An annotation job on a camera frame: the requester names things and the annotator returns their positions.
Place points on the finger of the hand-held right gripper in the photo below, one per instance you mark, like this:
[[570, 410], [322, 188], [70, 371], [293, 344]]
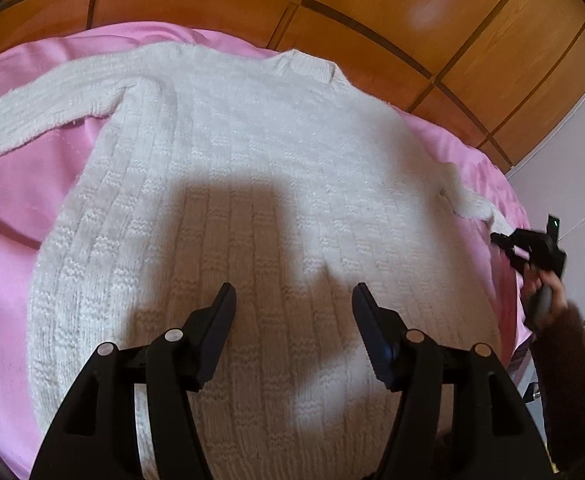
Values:
[[505, 241]]

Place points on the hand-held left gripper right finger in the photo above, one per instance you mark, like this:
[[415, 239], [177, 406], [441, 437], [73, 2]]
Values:
[[376, 341]]

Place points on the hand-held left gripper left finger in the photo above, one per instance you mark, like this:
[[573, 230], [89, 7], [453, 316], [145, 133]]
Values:
[[216, 331]]

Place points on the white knit sweater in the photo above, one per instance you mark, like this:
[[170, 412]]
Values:
[[272, 160]]

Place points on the person's right forearm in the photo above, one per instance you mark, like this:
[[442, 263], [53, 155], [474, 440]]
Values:
[[567, 375]]

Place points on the person's right hand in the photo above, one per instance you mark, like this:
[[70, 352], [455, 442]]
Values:
[[560, 297]]

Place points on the pink bed sheet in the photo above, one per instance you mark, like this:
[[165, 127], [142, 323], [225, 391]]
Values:
[[22, 200]]

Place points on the wooden wardrobe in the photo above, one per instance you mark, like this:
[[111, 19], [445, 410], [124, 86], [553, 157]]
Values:
[[372, 10]]

